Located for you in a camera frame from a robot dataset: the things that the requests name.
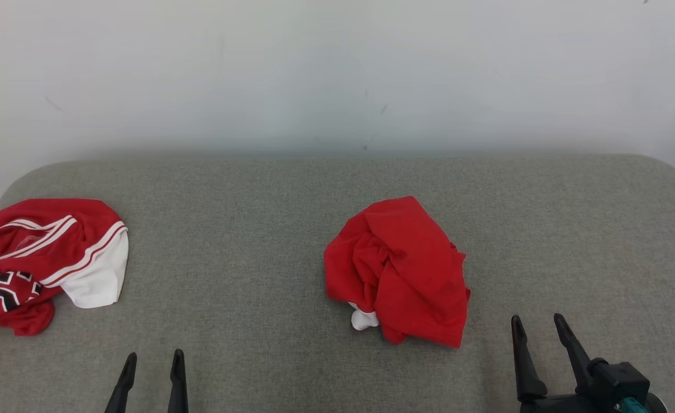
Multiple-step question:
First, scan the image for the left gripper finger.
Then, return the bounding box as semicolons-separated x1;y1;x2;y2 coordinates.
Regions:
168;349;189;413
104;352;138;413

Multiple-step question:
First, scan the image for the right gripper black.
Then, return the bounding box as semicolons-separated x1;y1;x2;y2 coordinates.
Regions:
511;313;619;413

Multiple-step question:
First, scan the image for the red jersey with lettering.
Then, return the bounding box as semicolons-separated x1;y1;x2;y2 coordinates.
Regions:
0;198;129;337

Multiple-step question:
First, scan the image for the plain red garment white trim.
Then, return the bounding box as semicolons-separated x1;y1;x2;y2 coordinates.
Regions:
324;196;471;349

